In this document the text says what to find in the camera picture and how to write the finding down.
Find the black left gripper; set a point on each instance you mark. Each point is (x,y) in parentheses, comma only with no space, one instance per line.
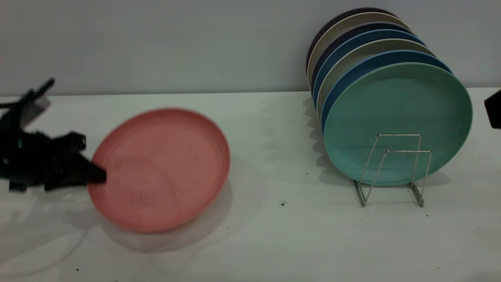
(35,156)

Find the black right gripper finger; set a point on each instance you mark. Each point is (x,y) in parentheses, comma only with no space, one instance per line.
(494,109)

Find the pink round plate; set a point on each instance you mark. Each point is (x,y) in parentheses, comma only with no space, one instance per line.
(164,168)

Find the green round plate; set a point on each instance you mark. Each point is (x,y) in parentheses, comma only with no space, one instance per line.
(391,105)

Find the blue round plate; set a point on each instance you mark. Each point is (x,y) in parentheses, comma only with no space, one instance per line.
(352,74)
(336,51)

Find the beige round plate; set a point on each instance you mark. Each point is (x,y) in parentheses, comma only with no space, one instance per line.
(332,33)
(343,63)

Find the dark purple round plate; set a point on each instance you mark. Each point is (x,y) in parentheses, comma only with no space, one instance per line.
(328,24)
(331,44)

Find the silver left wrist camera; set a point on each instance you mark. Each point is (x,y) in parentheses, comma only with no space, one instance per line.
(36,111)

